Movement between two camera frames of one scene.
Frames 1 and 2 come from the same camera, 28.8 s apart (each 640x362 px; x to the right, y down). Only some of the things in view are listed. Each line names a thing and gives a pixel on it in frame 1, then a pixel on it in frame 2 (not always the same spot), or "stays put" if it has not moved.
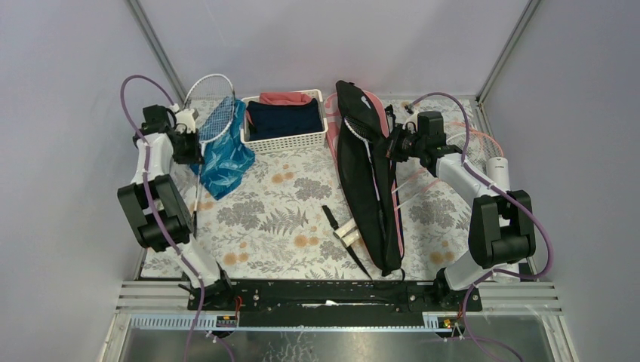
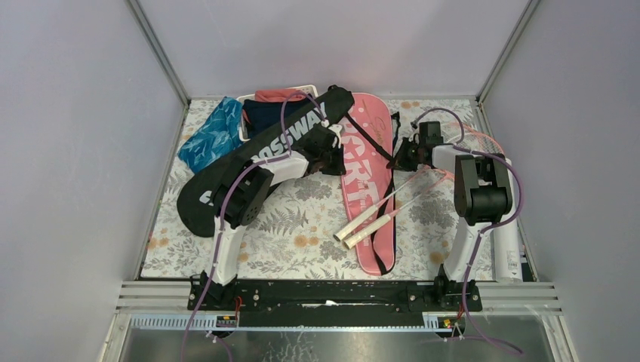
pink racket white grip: (477, 142) stays put
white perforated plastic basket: (257, 145) → (311, 90)
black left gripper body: (185, 151) → (330, 161)
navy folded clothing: (274, 120) stays put
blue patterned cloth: (227, 156) stays put
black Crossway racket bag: (365, 174) → (196, 199)
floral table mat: (282, 222) stays put
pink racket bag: (380, 105) → (370, 175)
